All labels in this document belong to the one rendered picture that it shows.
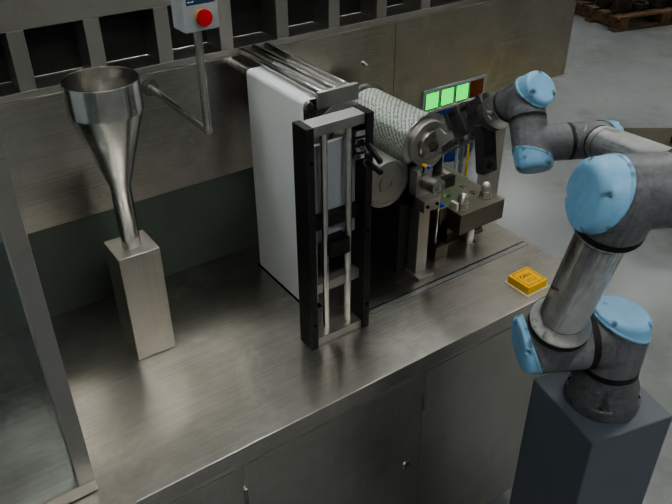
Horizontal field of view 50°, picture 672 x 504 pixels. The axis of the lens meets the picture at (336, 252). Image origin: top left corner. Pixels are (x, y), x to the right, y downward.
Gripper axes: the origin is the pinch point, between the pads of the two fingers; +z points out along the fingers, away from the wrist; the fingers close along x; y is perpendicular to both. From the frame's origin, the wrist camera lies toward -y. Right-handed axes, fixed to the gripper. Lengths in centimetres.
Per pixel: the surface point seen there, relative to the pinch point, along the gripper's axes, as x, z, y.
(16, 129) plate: 86, 19, 35
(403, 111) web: 3.6, 4.3, 13.0
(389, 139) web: 8.0, 7.9, 8.1
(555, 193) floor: -198, 165, -23
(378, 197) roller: 16.1, 9.5, -4.2
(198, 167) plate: 47, 32, 20
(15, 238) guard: 99, -28, 4
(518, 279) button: -11.5, 6.0, -35.9
